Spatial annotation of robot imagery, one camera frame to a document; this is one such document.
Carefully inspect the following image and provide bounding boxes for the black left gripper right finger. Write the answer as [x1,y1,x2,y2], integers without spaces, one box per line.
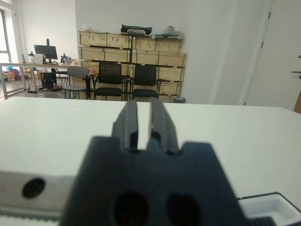
[130,97,250,226]

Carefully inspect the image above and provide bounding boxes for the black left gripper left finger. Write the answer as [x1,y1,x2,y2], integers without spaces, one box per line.
[61,100,138,226]

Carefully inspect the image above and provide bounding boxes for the black box with white insert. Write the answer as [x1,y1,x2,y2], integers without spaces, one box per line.
[236,192,300,226]

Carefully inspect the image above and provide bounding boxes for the wooden plywood crate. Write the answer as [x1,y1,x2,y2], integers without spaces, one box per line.
[79,46,106,61]
[157,67,186,82]
[155,38,183,53]
[158,81,182,97]
[131,49,160,65]
[158,51,188,69]
[104,48,133,64]
[135,36,156,51]
[79,31,108,47]
[107,33,133,50]

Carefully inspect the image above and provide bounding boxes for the black mesh chair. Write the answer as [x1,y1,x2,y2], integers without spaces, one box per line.
[94,62,123,101]
[131,65,160,100]

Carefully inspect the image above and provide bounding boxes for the grey padded chair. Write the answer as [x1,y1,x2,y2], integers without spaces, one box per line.
[62,66,92,99]

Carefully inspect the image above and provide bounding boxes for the black computer tower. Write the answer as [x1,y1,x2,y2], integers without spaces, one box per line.
[40,72,57,90]

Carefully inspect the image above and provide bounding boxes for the white flat tray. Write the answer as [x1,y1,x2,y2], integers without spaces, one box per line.
[152,33,182,40]

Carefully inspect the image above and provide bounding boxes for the grey cloth bundle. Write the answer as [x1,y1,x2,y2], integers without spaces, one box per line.
[127,28,145,36]

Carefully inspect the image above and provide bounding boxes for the black long bag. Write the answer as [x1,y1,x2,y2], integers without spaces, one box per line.
[121,24,152,35]

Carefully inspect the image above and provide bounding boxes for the clear plastic bag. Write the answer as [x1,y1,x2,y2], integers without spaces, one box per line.
[163,25,177,35]

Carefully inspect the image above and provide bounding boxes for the black computer monitor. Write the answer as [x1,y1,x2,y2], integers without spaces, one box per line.
[34,39,58,64]

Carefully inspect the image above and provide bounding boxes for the wooden desk with white legs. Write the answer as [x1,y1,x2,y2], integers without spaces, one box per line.
[0,61,79,99]

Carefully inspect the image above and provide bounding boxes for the white door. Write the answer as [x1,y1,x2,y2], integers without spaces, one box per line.
[244,0,301,111]

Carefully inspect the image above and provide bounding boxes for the window with grey frame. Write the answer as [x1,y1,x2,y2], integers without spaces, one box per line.
[0,8,12,64]

